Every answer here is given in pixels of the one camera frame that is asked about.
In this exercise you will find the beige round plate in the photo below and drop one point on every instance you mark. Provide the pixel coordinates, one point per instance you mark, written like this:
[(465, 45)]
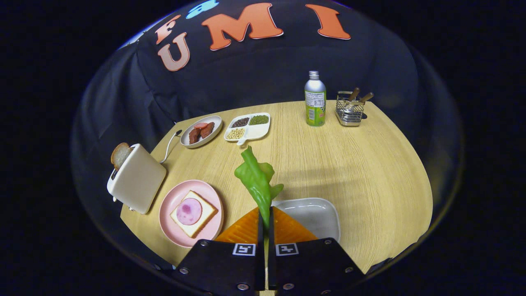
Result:
[(213, 123)]

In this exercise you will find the pink round plate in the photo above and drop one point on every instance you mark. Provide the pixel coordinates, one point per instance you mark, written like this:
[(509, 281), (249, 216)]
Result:
[(172, 197)]

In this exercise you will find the pink sausage slice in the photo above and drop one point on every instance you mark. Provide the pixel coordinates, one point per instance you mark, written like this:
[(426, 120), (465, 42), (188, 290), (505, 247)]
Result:
[(201, 125)]

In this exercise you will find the white square plate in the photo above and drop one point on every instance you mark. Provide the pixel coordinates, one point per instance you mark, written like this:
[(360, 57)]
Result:
[(312, 213)]

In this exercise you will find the green lettuce leaf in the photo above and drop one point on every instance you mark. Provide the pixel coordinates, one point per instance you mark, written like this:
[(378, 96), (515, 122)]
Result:
[(257, 181)]

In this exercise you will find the pile of dark red beans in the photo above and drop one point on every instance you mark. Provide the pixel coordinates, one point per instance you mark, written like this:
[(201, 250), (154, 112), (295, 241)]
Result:
[(240, 122)]

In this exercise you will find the toasted bread slice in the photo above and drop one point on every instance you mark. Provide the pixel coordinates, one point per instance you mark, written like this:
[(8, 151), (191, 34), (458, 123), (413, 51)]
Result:
[(120, 155)]

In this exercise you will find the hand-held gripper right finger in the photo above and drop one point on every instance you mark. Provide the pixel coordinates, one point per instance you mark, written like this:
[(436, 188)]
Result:
[(308, 267)]

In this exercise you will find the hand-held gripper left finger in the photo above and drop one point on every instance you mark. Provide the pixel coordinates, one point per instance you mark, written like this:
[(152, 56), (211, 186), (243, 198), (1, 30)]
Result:
[(222, 267)]

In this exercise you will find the silver bottle with green label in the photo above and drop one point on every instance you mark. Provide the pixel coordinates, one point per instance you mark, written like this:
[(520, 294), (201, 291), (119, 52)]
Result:
[(315, 102)]

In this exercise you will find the pile of green beans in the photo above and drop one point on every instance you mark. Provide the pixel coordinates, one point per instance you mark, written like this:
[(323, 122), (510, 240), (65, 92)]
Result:
[(259, 120)]

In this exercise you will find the black backdrop cloth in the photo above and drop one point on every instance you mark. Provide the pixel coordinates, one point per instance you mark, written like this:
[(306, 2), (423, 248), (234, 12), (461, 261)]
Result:
[(246, 74)]

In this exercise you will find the white divided dish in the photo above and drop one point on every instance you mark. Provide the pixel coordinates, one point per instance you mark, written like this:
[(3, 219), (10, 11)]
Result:
[(257, 131)]

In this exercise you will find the pink ham slice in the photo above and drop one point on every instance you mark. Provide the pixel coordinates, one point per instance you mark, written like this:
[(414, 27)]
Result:
[(189, 211)]

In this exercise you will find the white bread slice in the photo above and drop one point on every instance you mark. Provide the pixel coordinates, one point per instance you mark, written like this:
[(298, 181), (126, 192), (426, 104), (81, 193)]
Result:
[(207, 213)]

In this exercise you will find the pile of yellow soybeans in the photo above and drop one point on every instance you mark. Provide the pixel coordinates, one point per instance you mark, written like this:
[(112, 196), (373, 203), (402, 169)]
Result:
[(236, 133)]

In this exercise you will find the brown meat piece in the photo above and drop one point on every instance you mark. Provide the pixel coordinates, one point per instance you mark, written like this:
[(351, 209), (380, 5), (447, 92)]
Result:
[(207, 130), (194, 136)]

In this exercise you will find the white toaster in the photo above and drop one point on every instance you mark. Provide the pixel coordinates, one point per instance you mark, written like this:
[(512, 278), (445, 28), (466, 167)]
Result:
[(137, 181)]

